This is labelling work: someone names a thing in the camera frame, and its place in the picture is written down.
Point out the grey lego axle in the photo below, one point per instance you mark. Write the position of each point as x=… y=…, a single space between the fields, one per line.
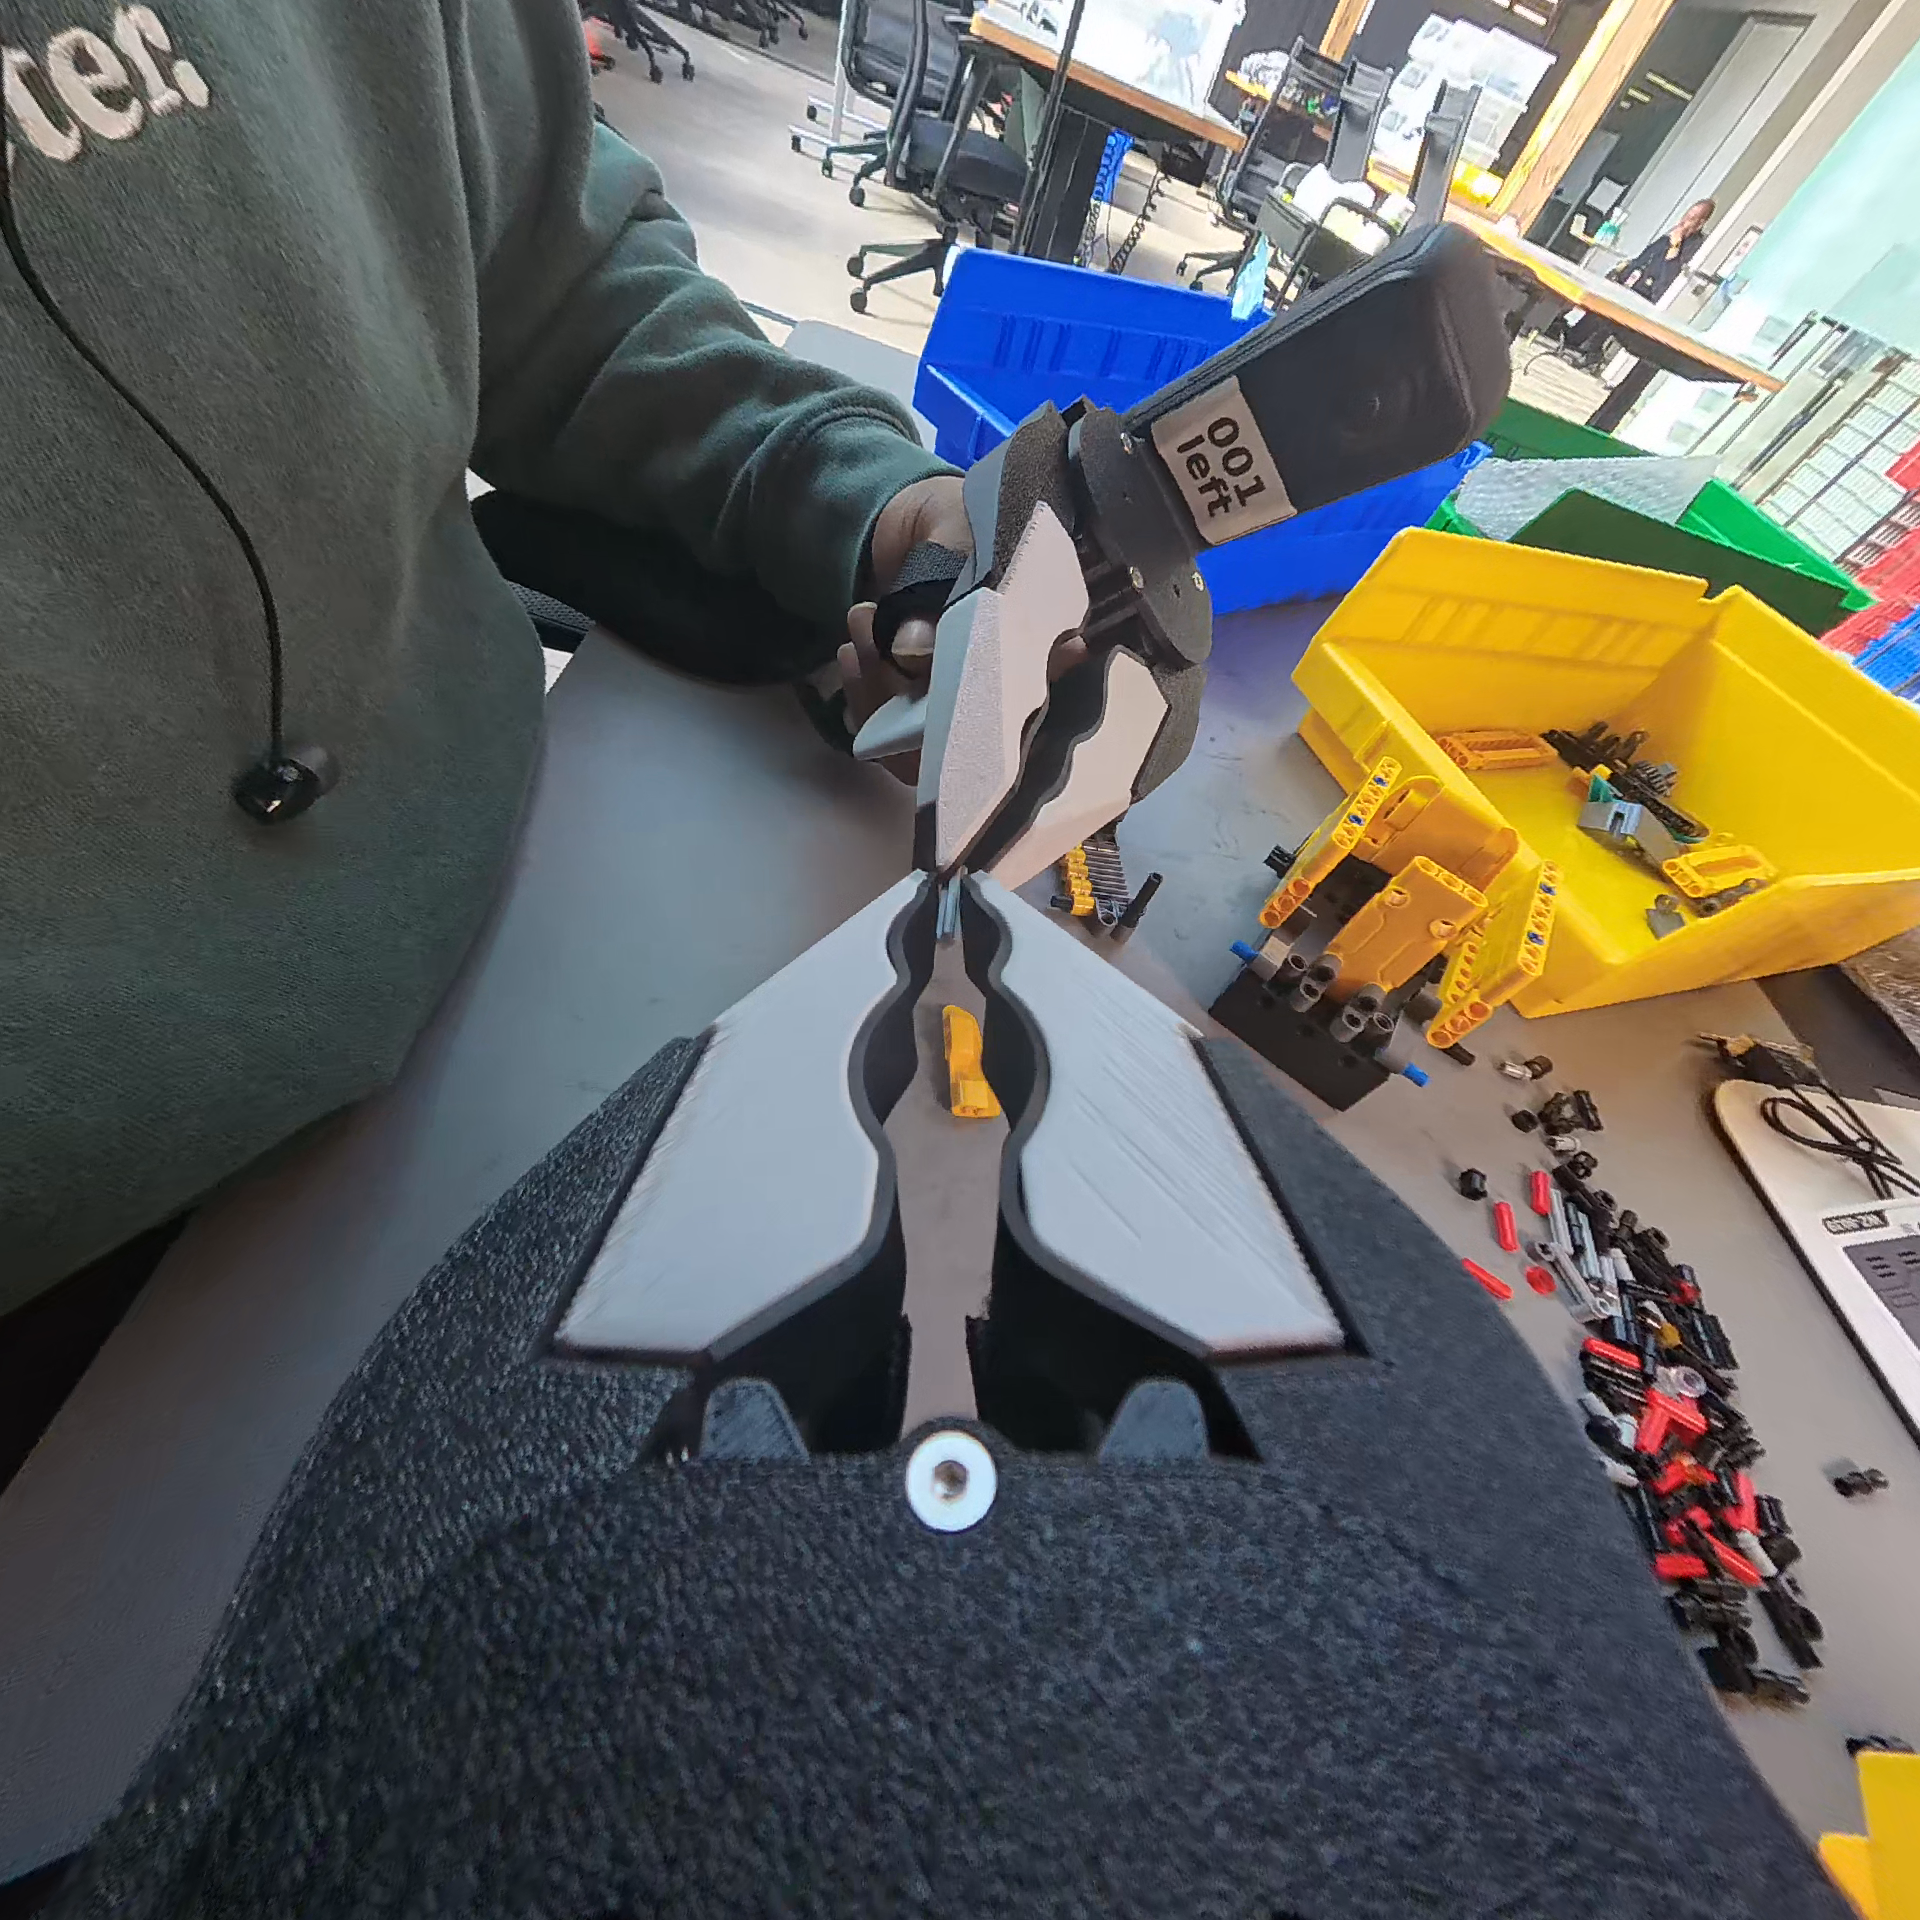
x=951 y=904

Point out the blue plastic bin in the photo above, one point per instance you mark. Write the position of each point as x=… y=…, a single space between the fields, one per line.
x=1050 y=346

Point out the yellow lego vehicle model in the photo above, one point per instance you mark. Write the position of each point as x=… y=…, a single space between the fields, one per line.
x=1395 y=914

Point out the black lego gear parts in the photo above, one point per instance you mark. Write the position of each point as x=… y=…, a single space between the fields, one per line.
x=1614 y=747

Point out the small yellow lego piece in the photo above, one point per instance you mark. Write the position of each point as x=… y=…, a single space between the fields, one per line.
x=972 y=1069

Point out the grey green lego motor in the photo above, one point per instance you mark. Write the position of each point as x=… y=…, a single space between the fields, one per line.
x=1630 y=817

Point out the wooden office desk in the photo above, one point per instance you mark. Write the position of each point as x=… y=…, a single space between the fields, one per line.
x=1113 y=92
x=1622 y=301

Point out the black office chair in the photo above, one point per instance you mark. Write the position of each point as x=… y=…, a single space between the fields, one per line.
x=1288 y=165
x=931 y=134

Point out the silver bubble wrap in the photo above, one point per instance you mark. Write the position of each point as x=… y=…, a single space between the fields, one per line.
x=1576 y=494
x=1887 y=990

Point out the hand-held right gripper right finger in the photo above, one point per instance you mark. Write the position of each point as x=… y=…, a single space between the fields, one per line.
x=1157 y=1202

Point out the yellow lego beam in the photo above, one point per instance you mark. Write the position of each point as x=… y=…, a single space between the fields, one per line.
x=1716 y=869

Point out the yellow grey lego subassembly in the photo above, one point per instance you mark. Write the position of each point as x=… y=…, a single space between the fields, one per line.
x=1104 y=887

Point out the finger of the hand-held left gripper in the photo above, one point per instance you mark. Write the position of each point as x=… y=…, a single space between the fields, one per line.
x=1113 y=747
x=997 y=673

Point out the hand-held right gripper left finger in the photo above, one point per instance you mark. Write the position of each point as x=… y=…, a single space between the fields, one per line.
x=733 y=1202

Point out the green plastic bin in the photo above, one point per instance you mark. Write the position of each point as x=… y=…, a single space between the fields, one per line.
x=1783 y=555

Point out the grey lego lever piece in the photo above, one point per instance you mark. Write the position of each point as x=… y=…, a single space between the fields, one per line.
x=1668 y=914

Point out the orange lego frame piece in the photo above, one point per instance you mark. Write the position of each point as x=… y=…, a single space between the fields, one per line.
x=1502 y=747

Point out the stack of red blue bins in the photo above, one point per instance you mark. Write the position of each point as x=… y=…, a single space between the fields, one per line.
x=1882 y=644

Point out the person's left hand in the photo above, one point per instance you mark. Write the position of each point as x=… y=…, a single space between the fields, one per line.
x=916 y=517

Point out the yellow plastic storage bin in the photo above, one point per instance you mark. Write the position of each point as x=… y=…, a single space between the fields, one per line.
x=1882 y=1845
x=1798 y=720

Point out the pile of small lego pins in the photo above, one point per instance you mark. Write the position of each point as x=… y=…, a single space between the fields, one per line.
x=1668 y=1396

